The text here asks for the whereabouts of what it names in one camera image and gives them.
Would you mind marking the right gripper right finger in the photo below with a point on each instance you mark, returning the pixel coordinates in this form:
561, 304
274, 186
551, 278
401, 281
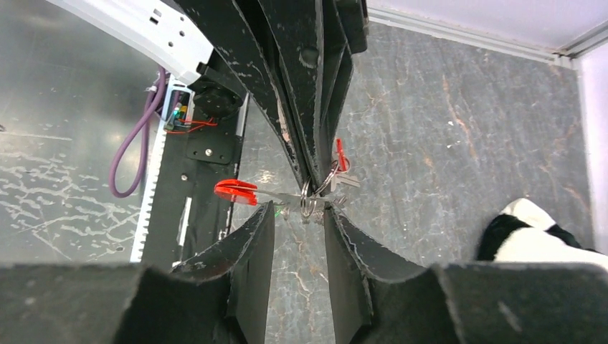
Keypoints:
378, 296

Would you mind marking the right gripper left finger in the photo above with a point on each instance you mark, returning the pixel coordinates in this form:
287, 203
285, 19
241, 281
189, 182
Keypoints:
218, 296

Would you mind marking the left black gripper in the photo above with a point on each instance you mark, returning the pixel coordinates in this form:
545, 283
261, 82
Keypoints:
295, 59

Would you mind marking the metal key holder red handle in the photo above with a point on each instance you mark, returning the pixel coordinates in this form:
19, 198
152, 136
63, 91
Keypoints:
240, 192

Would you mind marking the key with red tag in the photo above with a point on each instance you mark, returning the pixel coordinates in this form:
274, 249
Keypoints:
339, 173

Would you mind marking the key with green tag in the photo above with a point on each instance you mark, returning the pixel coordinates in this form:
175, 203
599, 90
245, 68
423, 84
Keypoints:
279, 209

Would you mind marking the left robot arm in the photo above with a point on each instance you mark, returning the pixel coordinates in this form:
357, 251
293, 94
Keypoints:
161, 31

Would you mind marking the black white checkered pillow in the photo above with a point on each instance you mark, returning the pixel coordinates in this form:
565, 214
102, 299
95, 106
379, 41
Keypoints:
524, 232

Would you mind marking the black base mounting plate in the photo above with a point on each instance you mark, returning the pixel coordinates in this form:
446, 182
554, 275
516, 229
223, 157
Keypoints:
187, 217

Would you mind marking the white slotted cable duct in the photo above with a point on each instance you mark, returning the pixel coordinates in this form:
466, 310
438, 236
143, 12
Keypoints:
153, 171

